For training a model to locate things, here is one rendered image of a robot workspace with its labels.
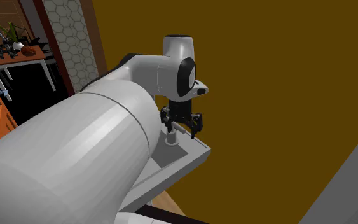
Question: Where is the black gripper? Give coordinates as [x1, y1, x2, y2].
[160, 98, 203, 139]

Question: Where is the grey washbasin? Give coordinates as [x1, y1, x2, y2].
[119, 123, 212, 214]

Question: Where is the orange-topped table with white legs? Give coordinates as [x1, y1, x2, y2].
[0, 22, 57, 102]

